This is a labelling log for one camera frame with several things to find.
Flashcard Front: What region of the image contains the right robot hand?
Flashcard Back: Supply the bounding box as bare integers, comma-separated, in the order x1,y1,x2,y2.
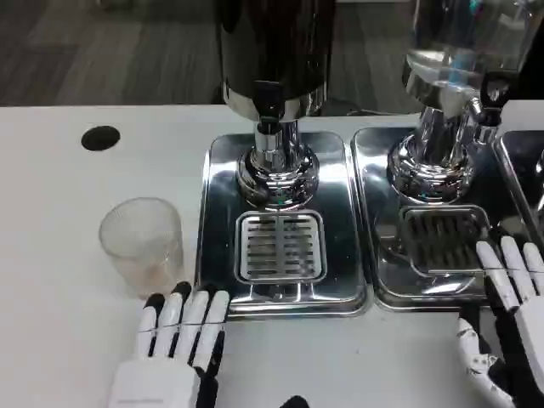
456,235,544,408

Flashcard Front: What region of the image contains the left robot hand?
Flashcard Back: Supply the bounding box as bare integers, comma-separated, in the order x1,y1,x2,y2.
105,280,309,408

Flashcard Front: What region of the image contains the clear ribbed glass cup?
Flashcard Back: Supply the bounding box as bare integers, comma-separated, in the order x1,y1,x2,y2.
98,197,184,301

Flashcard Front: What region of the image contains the steel slotted drip grid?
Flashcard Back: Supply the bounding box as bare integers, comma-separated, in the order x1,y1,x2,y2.
235,210,327,285
399,206,494,280

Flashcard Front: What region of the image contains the steel drip tray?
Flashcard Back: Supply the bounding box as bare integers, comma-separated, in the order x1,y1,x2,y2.
193,132,369,319
492,129,544,256
350,126,539,310

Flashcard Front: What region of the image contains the black round counter hole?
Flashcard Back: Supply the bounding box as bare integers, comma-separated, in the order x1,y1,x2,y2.
80,125,122,152

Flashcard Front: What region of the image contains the black dispenser tap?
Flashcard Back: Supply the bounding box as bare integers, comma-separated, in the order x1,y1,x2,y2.
253,80,285,125
469,71,519,145

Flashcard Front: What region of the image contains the clear drink dispenser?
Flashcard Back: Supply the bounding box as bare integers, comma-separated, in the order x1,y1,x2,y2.
387,0,539,206

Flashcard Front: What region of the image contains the dark drink dispenser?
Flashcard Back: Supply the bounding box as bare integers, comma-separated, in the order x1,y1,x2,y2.
214,0,337,213

